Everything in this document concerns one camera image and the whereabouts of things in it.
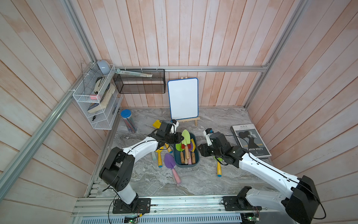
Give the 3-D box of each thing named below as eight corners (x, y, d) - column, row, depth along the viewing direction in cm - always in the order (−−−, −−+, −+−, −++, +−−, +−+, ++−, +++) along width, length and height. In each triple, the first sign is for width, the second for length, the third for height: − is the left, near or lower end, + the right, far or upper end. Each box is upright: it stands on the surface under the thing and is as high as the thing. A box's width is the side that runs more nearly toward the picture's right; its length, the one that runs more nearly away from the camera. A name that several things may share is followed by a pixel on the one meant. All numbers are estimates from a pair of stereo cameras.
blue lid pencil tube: (127, 133, 106) (119, 117, 91) (129, 126, 110) (121, 109, 95) (136, 133, 106) (129, 117, 91) (138, 126, 110) (131, 109, 95)
